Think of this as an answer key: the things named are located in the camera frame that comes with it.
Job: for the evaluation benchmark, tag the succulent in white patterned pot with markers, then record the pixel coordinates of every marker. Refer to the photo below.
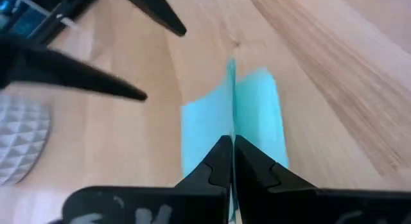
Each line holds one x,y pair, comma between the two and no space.
19,137

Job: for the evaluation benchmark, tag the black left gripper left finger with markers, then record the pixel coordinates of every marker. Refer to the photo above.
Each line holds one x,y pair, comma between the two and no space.
192,198

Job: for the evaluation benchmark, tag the teal sticky note pad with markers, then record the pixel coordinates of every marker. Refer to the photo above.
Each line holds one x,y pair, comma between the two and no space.
205,127

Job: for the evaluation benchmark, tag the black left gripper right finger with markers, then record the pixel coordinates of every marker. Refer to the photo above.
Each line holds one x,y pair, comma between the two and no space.
273,198

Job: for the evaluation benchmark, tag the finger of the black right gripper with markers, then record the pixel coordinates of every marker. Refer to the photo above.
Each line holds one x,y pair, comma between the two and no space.
64,73
160,12

